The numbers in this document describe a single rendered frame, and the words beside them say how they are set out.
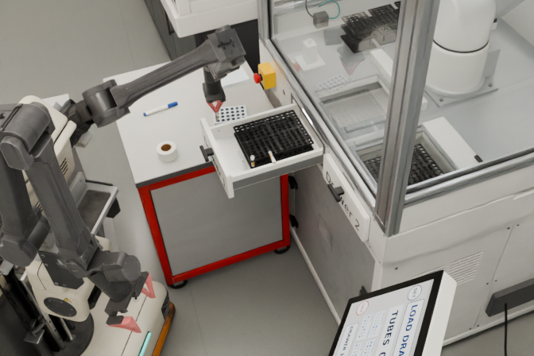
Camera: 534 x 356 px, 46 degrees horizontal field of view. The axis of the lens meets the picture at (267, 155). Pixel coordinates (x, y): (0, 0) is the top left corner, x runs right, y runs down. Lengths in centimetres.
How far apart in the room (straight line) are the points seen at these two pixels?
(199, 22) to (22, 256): 152
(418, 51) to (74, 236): 81
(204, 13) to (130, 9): 186
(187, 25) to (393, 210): 138
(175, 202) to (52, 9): 261
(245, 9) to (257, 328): 134
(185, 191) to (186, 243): 31
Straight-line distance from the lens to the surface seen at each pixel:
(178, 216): 242
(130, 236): 305
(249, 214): 254
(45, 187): 128
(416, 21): 130
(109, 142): 351
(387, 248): 182
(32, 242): 149
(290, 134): 210
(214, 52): 165
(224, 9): 273
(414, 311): 141
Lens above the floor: 236
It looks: 46 degrees down
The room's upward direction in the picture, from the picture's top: 3 degrees counter-clockwise
